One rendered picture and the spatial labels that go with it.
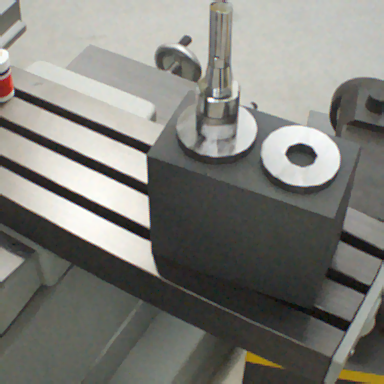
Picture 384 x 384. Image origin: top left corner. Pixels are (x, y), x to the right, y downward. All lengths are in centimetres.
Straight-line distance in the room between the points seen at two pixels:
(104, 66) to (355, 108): 52
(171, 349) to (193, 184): 91
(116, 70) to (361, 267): 73
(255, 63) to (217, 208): 179
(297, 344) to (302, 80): 174
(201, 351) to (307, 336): 83
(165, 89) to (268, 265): 66
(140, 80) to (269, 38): 128
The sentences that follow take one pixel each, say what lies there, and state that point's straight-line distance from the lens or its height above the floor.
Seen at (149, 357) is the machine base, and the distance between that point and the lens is 176.
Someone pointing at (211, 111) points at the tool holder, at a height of 115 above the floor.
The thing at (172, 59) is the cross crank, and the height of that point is 62.
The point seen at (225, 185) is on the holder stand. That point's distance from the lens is 88.
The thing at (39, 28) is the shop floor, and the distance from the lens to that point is 289.
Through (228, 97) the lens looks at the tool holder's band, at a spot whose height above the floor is 117.
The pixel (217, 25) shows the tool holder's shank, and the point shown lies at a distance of 80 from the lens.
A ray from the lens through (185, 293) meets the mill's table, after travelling 102.
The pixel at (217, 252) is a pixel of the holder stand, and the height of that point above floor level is 96.
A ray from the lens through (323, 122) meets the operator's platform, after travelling 194.
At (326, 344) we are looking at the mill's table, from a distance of 99.
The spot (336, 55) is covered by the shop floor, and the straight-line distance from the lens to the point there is 277.
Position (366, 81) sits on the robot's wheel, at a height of 60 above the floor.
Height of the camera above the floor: 175
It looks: 50 degrees down
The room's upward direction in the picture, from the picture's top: 1 degrees clockwise
